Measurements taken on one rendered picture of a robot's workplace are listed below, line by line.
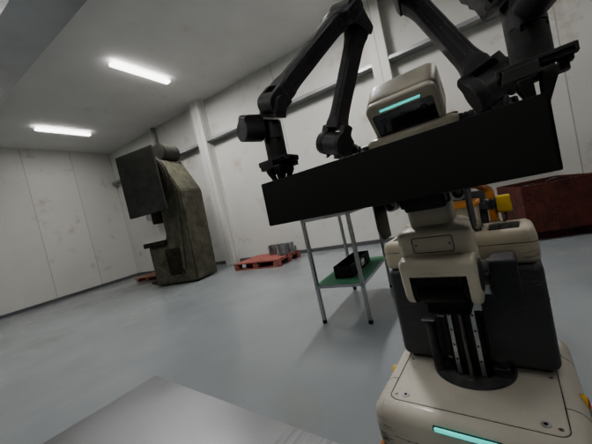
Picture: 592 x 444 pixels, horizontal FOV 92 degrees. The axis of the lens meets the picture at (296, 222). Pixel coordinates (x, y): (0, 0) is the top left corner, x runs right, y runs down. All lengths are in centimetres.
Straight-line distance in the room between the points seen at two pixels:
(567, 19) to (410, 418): 592
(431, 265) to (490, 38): 549
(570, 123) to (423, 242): 519
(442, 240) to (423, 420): 61
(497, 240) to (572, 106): 496
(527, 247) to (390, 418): 77
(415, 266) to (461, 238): 16
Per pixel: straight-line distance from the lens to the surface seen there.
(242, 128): 80
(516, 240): 125
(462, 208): 128
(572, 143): 606
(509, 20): 66
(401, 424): 128
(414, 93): 94
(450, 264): 98
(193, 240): 662
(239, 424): 44
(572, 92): 614
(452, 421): 122
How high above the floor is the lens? 104
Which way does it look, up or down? 2 degrees down
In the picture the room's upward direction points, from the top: 13 degrees counter-clockwise
